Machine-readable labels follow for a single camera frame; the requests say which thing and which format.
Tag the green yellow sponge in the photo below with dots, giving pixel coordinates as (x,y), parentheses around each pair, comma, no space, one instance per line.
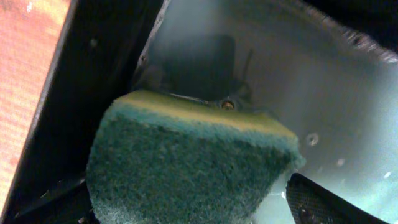
(161,159)

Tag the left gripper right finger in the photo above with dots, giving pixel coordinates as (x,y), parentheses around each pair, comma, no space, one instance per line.
(310,203)

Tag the black rectangular water tray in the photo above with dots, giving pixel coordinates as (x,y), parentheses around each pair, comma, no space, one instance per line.
(334,87)

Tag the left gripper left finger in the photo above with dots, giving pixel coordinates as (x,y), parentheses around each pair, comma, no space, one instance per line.
(68,203)

